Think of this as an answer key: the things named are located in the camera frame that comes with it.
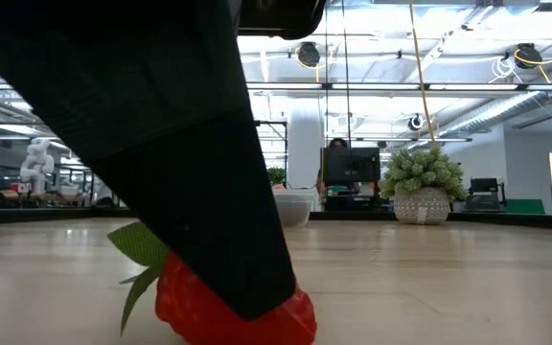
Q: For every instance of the green board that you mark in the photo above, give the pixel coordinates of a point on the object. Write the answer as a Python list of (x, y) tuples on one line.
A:
[(525, 207)]

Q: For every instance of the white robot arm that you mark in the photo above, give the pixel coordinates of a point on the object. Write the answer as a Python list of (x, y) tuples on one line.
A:
[(36, 165)]

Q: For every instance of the person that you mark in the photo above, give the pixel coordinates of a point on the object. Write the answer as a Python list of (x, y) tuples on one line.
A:
[(338, 143)]

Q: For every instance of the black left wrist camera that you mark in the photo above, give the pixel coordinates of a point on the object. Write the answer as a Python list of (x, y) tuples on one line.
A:
[(281, 26)]

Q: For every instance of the long ceiling light bar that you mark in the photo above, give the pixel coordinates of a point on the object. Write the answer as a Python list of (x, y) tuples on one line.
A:
[(376, 86)]

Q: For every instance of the black monitor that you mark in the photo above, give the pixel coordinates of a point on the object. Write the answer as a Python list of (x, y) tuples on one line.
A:
[(352, 167)]

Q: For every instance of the clear plastic tupperware container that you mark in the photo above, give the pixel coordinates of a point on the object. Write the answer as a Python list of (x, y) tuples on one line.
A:
[(297, 211)]

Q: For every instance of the black printer device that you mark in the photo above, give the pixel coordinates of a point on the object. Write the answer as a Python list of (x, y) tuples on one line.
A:
[(484, 194)]

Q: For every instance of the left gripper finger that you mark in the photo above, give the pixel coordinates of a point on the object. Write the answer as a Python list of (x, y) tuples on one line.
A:
[(161, 120)]

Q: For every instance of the distant work table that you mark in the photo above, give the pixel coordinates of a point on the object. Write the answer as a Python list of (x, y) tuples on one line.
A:
[(65, 197)]

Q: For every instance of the distant green plant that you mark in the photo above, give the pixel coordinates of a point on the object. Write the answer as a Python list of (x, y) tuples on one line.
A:
[(277, 176)]

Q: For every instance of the green succulent in white pot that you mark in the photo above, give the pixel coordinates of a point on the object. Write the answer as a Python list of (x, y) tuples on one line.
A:
[(422, 172)]

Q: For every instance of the black computer case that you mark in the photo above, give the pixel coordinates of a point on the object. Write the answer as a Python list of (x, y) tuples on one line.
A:
[(352, 203)]

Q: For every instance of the red toy strawberry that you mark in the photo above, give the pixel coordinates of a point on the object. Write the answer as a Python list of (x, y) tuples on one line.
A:
[(199, 316)]

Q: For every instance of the silver ventilation duct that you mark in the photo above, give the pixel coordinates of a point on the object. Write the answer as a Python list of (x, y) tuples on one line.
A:
[(496, 112)]

